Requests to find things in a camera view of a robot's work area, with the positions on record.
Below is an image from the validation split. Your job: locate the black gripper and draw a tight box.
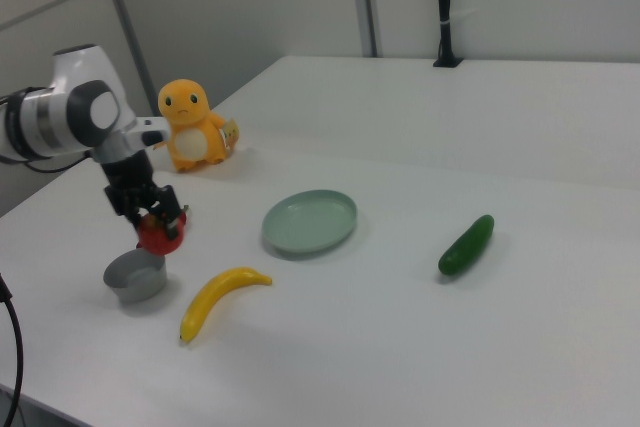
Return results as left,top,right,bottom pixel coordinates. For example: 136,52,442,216
99,145,183,250

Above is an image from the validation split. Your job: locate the red apple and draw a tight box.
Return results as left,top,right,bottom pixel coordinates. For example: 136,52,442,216
135,213,188,256

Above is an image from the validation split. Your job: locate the grey bowl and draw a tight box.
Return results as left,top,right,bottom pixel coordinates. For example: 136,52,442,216
102,248,168,304

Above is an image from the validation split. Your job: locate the yellow banana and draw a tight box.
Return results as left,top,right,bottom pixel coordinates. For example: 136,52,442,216
178,266,274,346

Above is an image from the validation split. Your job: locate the orange plush dinosaur toy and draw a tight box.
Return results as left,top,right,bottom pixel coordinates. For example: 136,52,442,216
152,78,243,174

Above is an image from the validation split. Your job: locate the light green plate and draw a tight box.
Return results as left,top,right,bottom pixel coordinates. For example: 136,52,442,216
261,189,359,255

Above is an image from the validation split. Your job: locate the green cucumber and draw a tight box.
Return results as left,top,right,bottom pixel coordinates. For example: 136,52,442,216
438,213,496,278

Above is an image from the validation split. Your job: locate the black cable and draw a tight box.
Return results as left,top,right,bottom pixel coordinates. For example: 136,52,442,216
0,271,25,427

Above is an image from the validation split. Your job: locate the grey partition post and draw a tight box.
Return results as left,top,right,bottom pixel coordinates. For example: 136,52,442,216
347,0,378,59

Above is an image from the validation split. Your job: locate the black camera stand pole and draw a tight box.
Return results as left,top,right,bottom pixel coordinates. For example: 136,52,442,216
432,0,464,69

